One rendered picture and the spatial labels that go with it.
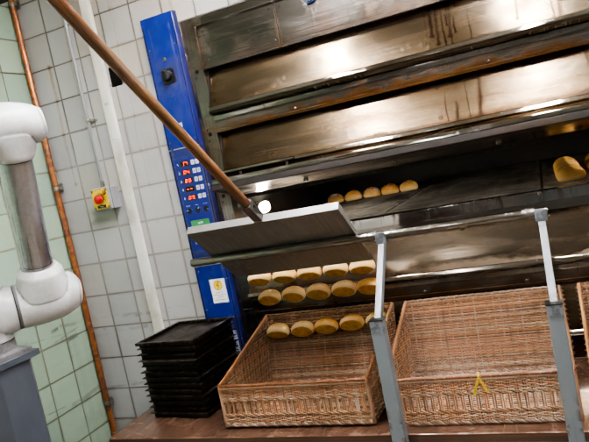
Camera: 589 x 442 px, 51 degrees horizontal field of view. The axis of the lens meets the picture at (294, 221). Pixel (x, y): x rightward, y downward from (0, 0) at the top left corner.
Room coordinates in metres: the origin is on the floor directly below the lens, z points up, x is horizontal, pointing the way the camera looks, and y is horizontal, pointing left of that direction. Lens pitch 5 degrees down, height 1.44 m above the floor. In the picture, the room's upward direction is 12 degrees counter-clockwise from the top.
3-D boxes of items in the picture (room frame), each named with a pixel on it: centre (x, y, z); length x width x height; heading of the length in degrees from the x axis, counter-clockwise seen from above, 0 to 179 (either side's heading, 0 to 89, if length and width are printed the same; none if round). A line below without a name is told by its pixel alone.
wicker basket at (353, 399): (2.19, 0.04, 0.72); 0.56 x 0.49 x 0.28; 67
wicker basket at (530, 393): (1.95, -0.51, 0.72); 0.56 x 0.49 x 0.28; 68
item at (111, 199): (2.75, 0.81, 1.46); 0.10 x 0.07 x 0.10; 67
